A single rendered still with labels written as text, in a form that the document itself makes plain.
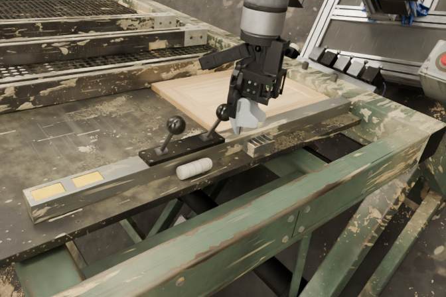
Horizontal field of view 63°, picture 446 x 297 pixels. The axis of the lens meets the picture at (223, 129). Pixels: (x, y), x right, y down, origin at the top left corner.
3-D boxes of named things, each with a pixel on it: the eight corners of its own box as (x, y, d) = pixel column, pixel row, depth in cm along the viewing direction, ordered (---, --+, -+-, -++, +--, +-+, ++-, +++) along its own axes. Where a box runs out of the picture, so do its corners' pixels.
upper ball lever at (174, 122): (170, 159, 78) (192, 125, 68) (154, 164, 76) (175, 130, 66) (162, 144, 79) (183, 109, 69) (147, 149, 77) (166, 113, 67)
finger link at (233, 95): (231, 121, 69) (237, 78, 65) (224, 118, 70) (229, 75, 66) (242, 113, 73) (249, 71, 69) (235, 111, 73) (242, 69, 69)
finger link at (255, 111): (257, 142, 73) (265, 100, 69) (232, 132, 76) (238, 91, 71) (264, 136, 76) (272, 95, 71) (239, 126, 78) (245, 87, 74)
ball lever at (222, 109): (214, 145, 85) (239, 112, 75) (201, 149, 83) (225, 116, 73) (206, 132, 86) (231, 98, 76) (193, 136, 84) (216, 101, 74)
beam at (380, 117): (435, 154, 112) (449, 123, 107) (417, 166, 105) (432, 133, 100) (117, 2, 254) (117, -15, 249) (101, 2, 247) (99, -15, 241)
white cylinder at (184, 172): (182, 183, 76) (212, 172, 81) (184, 171, 75) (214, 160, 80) (175, 176, 78) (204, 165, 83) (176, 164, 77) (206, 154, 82)
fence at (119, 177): (348, 112, 119) (352, 101, 117) (34, 224, 62) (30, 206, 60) (336, 106, 122) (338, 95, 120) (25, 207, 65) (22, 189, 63)
